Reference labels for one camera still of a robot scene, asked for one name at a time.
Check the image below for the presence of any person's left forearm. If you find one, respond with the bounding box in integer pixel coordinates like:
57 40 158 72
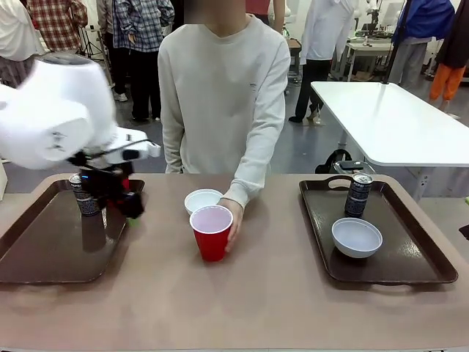
221 139 274 210

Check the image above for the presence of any black pole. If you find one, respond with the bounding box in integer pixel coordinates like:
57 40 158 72
383 0 413 85

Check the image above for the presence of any person in orange trousers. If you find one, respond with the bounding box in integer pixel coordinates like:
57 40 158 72
428 0 469 103

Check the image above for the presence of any person in white shirt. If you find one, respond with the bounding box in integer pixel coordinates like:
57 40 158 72
0 0 45 62

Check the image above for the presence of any black tripod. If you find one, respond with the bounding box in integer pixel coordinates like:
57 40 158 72
78 25 108 60

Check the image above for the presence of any person in cream clothes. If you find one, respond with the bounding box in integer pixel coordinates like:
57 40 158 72
157 0 292 212

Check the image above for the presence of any person in blue plaid shirt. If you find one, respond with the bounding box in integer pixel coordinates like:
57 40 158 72
106 0 175 122

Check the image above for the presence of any person's left hand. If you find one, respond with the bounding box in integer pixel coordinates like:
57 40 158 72
215 197 245 254

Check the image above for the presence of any cream white bowl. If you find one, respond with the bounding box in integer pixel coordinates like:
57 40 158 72
183 188 224 216

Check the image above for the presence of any person in white coat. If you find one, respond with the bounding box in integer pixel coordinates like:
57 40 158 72
289 0 356 125

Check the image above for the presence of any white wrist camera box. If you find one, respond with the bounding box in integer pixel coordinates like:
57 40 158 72
104 128 162 165

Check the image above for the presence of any white background table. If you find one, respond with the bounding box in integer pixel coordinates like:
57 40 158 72
310 81 469 201

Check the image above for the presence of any person in red plaid shirt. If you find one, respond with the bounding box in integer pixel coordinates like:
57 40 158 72
27 0 89 54

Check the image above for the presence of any black soda can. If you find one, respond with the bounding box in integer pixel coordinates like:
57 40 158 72
344 172 374 219
68 173 100 218

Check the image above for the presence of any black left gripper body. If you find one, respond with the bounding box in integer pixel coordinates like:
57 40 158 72
71 161 135 206

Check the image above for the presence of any person's right forearm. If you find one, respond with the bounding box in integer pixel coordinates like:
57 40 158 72
163 124 186 174

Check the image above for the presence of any white background desk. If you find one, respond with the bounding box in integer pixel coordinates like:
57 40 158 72
344 36 396 82

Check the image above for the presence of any red plastic cup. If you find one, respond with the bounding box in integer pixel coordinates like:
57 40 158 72
189 205 235 263

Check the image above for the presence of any person in blue jacket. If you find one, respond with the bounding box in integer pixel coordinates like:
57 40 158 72
388 0 457 89

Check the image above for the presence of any brown plastic tray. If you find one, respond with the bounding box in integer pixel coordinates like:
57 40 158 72
0 178 147 285
298 175 459 286

